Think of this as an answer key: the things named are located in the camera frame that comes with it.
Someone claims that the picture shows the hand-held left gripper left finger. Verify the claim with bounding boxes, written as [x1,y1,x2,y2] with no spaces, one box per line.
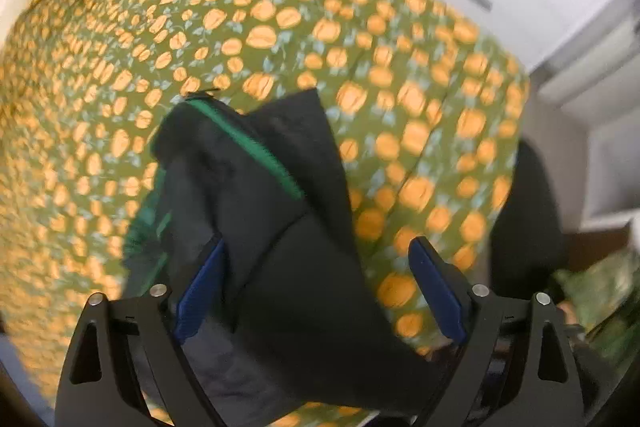
[54,234,228,427]

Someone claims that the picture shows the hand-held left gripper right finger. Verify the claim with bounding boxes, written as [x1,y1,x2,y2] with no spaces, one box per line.
[407,237,588,427]

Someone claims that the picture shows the black jacket with green lining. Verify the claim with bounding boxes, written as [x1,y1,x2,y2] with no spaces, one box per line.
[122,88,451,425]

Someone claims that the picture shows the dark cloth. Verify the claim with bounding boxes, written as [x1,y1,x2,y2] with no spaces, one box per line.
[489,138,571,303]

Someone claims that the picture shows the green floral blanket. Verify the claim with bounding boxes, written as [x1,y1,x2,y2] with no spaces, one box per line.
[0,0,532,427]

